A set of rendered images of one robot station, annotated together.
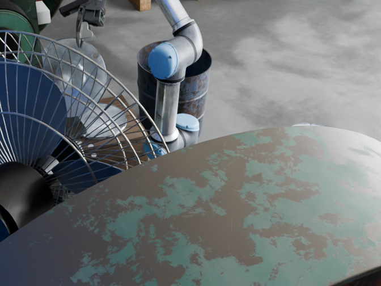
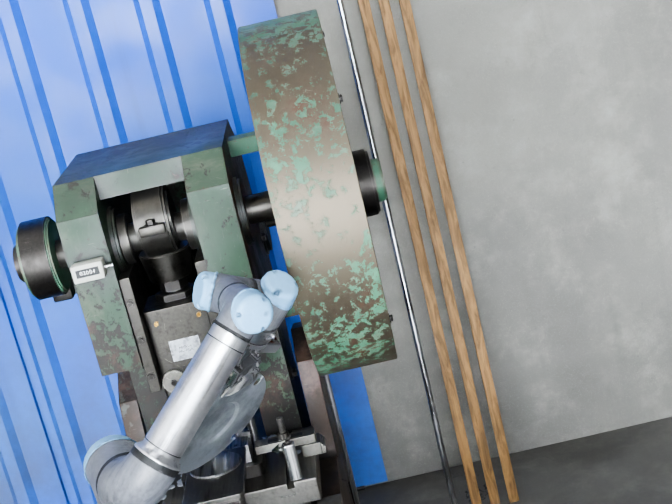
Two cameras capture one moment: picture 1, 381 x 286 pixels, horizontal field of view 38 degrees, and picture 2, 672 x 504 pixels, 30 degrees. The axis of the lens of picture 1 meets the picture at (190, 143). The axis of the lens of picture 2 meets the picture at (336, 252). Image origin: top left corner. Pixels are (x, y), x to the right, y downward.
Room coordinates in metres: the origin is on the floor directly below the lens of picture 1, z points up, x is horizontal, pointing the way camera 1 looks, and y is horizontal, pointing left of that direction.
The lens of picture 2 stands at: (3.40, -1.48, 1.99)
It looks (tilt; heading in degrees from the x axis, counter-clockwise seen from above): 16 degrees down; 123
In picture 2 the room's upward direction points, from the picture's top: 13 degrees counter-clockwise
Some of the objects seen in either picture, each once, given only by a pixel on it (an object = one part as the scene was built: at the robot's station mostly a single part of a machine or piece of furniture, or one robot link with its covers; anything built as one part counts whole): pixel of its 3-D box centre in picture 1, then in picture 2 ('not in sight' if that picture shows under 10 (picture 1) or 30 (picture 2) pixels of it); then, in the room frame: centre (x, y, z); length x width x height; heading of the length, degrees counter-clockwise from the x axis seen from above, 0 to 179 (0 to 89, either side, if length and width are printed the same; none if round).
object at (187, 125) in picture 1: (183, 131); not in sight; (1.88, 0.03, 0.62); 0.13 x 0.12 x 0.14; 143
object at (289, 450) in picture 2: not in sight; (291, 459); (1.74, 0.66, 0.75); 0.03 x 0.03 x 0.10; 32
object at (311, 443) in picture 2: not in sight; (287, 436); (1.66, 0.76, 0.76); 0.17 x 0.06 x 0.10; 32
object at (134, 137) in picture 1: (99, 148); not in sight; (2.25, 0.47, 0.18); 0.40 x 0.38 x 0.35; 119
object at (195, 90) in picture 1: (172, 94); not in sight; (2.72, 0.13, 0.24); 0.42 x 0.42 x 0.48
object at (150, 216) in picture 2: not in sight; (165, 254); (1.52, 0.67, 1.27); 0.21 x 0.12 x 0.34; 122
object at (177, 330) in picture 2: not in sight; (190, 352); (1.54, 0.64, 1.04); 0.17 x 0.15 x 0.30; 122
